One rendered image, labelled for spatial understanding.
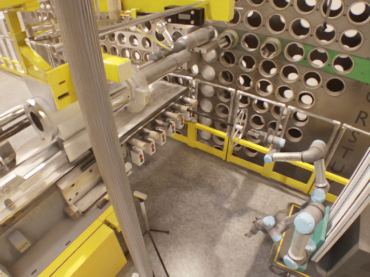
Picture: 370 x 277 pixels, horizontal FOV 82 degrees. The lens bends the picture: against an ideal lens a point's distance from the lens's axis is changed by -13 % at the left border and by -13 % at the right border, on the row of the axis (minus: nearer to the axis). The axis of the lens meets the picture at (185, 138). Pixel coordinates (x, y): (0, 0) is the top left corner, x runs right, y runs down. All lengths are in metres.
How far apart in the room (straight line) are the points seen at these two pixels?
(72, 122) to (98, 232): 0.83
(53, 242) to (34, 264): 0.20
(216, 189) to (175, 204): 0.51
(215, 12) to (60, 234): 1.81
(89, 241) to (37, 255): 0.39
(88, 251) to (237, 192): 1.73
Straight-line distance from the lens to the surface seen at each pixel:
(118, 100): 1.58
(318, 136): 3.59
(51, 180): 1.85
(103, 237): 1.92
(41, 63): 1.58
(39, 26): 1.65
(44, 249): 2.03
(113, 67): 1.28
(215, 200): 2.75
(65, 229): 2.05
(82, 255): 1.90
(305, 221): 1.50
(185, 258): 2.39
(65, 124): 1.73
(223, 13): 1.22
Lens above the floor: 2.20
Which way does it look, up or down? 39 degrees down
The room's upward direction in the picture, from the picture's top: straight up
